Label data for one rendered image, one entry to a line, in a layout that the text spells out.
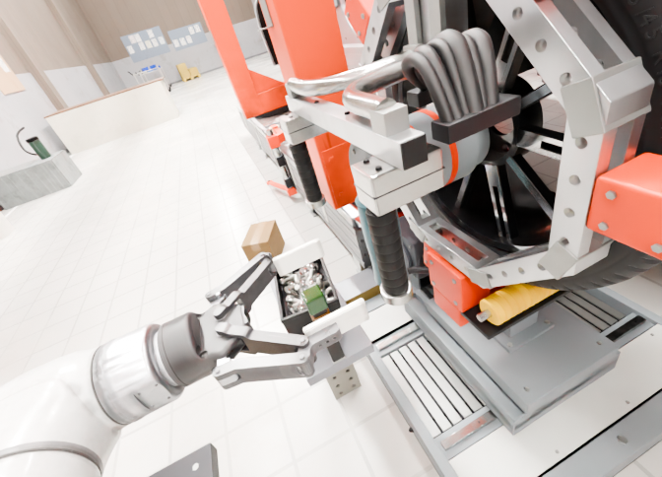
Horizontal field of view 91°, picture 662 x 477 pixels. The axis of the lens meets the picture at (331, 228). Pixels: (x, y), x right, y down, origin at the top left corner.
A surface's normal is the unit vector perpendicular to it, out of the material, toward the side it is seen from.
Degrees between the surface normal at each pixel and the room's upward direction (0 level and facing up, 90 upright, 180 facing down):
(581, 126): 90
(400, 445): 0
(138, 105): 90
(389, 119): 90
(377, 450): 0
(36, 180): 90
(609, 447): 0
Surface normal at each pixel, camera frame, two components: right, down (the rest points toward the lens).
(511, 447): -0.26, -0.80
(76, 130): 0.37, 0.44
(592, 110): -0.89, 0.41
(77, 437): 0.79, -0.60
